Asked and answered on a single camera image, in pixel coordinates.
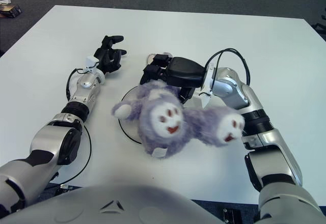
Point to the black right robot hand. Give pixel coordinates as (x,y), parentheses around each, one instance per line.
(183,71)

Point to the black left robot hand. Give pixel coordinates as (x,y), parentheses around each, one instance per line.
(109,58)

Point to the purple plush rabbit doll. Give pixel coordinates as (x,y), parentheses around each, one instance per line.
(163,122)

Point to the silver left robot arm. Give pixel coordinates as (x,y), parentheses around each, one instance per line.
(56,135)

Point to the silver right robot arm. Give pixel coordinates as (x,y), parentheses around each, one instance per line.
(267,132)

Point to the white plate with black rim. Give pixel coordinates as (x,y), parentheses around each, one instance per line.
(130,129)

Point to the white left wrist connector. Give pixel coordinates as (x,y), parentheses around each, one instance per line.
(91,61)

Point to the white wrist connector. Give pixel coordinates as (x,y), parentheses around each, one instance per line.
(91,61)
(207,81)

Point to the white right wrist connector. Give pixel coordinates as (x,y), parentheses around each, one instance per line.
(207,81)

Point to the black and gold box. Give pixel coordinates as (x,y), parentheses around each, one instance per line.
(10,10)

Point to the black chair base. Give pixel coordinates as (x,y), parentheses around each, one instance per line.
(318,28)

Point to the grey robot torso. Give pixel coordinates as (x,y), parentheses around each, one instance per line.
(76,208)

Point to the metal table bracket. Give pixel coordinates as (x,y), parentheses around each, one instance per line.
(63,187)
(230,216)

